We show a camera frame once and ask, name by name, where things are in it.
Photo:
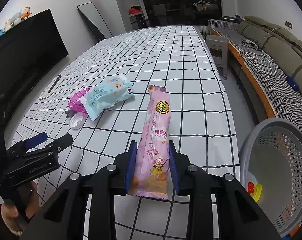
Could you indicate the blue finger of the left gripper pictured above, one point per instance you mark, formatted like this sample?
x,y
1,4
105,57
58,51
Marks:
x,y
35,141

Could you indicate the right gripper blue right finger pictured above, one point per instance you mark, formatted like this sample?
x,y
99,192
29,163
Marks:
x,y
175,176

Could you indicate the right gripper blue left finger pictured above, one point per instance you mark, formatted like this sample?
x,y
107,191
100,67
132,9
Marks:
x,y
131,162

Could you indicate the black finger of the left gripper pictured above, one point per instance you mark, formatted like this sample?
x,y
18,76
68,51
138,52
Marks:
x,y
60,144

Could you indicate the pink snack stick packet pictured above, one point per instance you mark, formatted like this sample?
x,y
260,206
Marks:
x,y
152,159

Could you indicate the light blue wipes packet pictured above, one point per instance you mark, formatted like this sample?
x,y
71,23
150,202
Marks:
x,y
106,94

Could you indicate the grey perforated trash basket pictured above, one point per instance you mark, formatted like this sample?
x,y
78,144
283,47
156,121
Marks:
x,y
271,155

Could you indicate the white round lid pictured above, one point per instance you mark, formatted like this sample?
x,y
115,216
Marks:
x,y
78,120

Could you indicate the pink plastic shuttlecock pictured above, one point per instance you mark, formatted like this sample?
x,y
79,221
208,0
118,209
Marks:
x,y
75,104

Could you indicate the white checkered tablecloth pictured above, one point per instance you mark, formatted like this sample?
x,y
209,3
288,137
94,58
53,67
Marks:
x,y
174,57

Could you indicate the white notepad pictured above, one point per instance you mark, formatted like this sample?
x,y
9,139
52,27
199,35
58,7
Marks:
x,y
46,95

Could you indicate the black pen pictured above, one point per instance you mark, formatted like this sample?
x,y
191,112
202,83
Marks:
x,y
55,82

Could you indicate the black television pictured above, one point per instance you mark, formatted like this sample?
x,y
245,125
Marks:
x,y
27,52

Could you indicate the yellow plastic lid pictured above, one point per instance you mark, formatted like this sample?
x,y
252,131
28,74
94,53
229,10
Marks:
x,y
256,191

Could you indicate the plush toys on television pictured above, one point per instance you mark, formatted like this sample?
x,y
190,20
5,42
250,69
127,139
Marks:
x,y
16,19

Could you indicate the grey plastic stool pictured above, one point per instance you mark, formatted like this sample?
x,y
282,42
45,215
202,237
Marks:
x,y
218,47

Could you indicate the houndstooth sofa cover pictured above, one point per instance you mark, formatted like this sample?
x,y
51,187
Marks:
x,y
283,100

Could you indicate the leaning mirror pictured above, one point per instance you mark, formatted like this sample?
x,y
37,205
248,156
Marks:
x,y
94,21

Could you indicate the red item on shelf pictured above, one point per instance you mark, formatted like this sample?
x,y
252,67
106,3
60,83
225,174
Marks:
x,y
135,10

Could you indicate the white power strip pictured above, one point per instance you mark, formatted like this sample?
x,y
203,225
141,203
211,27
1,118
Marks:
x,y
251,43

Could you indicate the blue box on sofa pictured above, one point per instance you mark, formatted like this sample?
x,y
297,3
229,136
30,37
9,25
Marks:
x,y
292,83

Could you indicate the green sofa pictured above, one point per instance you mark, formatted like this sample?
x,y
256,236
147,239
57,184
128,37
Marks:
x,y
282,46

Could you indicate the wall socket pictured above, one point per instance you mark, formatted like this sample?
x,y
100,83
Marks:
x,y
288,24

